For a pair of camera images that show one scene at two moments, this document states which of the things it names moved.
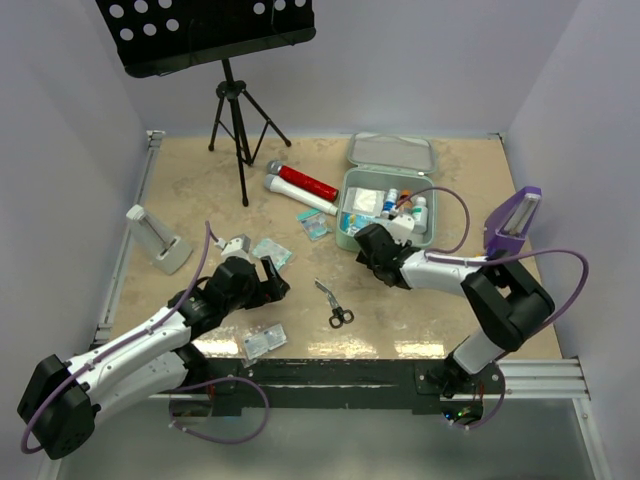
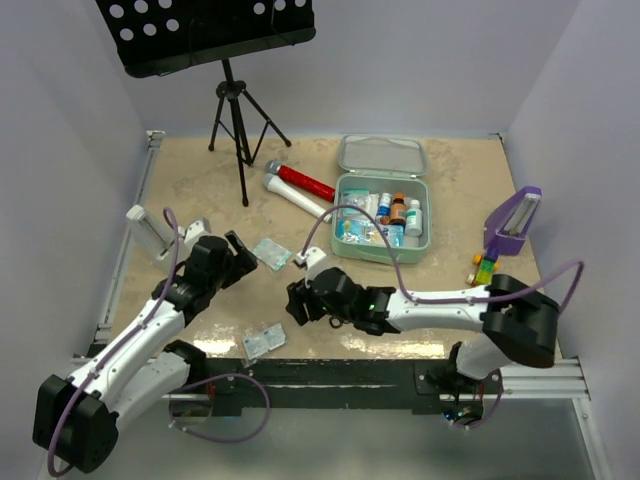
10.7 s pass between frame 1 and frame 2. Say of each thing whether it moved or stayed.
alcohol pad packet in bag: stayed
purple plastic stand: stayed
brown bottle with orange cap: moved
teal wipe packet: stayed
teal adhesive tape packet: moved
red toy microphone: stayed
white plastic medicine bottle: moved
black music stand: stayed
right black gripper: moved
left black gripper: moved
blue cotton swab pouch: moved
